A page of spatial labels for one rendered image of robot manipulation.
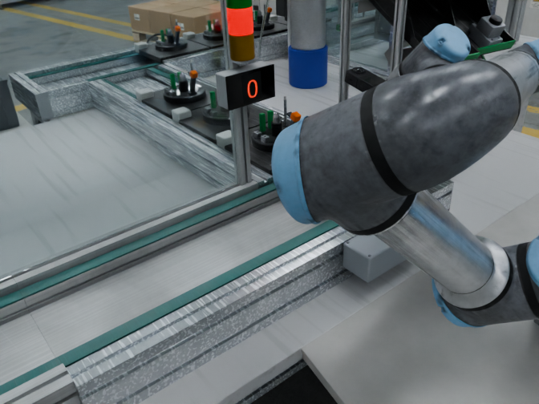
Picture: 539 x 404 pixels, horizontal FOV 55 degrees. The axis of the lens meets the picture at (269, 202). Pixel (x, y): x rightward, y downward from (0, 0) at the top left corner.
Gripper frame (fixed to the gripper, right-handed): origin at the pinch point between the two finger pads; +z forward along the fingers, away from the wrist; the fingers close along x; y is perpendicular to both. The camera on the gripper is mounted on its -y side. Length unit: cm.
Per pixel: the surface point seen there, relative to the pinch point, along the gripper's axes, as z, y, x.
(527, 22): 146, -76, 374
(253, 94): -3.2, -14.0, -18.7
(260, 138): 23.4, -14.1, -5.0
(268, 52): 90, -77, 68
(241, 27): -13.2, -23.3, -20.4
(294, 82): 66, -47, 52
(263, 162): 19.2, -6.4, -10.6
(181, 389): 2, 30, -58
